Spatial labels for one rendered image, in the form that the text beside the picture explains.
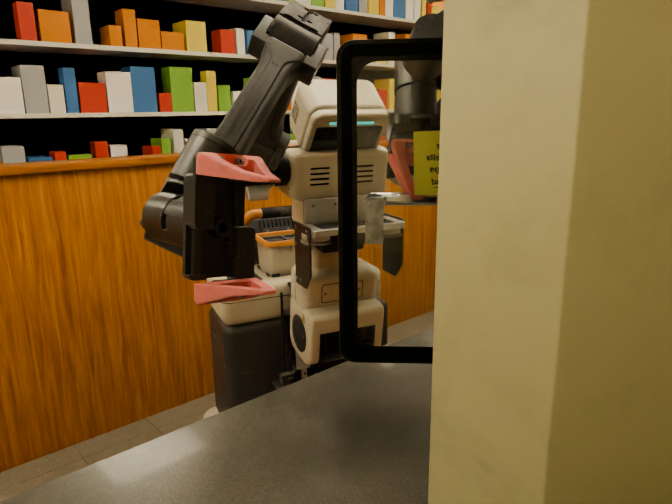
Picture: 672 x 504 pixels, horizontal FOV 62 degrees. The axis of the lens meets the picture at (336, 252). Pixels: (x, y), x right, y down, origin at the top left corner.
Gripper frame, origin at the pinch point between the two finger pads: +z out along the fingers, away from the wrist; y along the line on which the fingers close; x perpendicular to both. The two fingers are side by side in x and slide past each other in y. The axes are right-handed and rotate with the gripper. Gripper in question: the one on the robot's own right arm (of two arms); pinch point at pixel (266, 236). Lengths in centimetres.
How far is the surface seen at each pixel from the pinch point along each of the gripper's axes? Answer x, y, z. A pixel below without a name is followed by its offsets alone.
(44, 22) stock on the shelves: 45, 65, -231
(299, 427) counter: 12.7, -24.8, -9.4
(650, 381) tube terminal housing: 14.0, -7.7, 27.3
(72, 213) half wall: 41, -13, -184
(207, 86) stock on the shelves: 124, 49, -231
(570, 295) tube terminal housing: 9.0, -1.7, 23.2
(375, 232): 20.4, -0.9, -6.2
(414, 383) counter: 31.2, -22.5, -7.0
